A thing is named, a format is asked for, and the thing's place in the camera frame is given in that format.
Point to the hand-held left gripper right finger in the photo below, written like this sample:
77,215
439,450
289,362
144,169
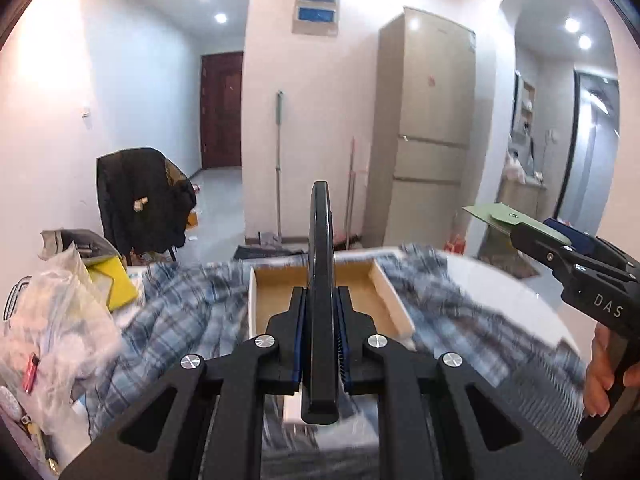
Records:
345,340

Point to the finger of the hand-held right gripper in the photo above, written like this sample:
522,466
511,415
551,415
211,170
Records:
570,232
537,245

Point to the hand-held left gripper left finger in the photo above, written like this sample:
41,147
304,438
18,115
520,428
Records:
299,340

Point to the cardboard box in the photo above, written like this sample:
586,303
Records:
280,300

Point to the green packet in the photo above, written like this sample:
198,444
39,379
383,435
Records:
495,215

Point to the black remote control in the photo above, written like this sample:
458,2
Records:
320,260

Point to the person's right hand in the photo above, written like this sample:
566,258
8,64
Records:
599,375

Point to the beige vanity cabinet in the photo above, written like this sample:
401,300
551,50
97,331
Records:
520,200

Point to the pink cloth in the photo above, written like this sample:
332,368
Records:
515,167

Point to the red box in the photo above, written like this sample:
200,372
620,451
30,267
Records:
456,246

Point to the black framed glass door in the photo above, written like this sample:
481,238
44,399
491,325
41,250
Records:
590,150

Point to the blue plaid shirt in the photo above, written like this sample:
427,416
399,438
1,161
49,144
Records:
175,310

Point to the small orange carton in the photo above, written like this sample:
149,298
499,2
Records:
192,218

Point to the beige refrigerator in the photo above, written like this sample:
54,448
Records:
425,110

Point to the pink broom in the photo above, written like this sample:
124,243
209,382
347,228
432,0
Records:
352,160

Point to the grey mop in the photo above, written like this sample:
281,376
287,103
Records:
278,160

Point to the yellow bag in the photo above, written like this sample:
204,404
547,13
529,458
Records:
117,285

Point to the brown chair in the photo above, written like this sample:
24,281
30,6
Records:
176,172

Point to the black jacket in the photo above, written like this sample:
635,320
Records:
135,180

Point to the grey backpack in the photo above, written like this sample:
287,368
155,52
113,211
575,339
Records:
90,242

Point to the clear plastic bag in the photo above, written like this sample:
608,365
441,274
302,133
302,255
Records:
60,320

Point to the dark red door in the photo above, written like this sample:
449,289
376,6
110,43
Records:
222,110

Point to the red lighter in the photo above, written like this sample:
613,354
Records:
30,372

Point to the grey electrical panel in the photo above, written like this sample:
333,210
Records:
316,7

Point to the white wall socket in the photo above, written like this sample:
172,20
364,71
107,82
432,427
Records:
551,136

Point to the wall niche shelf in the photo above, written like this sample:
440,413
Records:
527,110

